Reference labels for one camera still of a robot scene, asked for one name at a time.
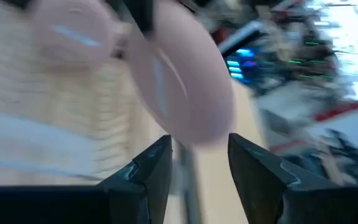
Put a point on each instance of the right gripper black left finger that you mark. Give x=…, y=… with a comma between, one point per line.
x=149, y=174

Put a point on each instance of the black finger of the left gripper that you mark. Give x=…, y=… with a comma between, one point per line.
x=141, y=15

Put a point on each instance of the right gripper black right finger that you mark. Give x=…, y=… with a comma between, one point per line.
x=259, y=180

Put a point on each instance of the pink plate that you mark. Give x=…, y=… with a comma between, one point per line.
x=191, y=87
x=73, y=46

